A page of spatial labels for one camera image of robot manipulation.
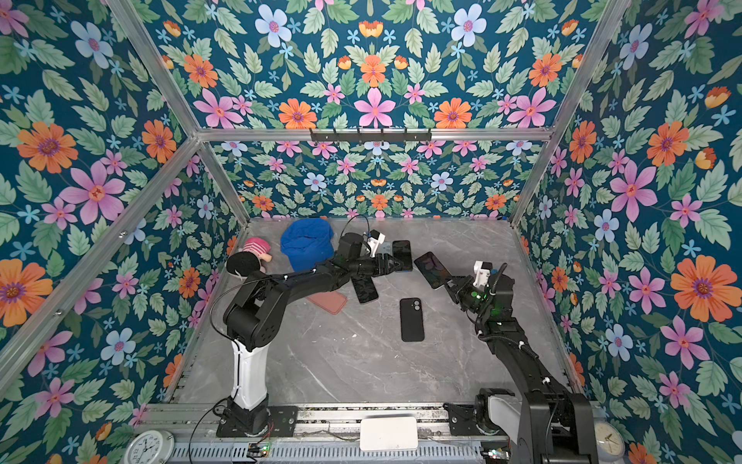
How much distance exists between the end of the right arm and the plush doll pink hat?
2.29 ft

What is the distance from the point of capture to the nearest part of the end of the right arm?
718mm

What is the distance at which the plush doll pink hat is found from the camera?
3.41 ft
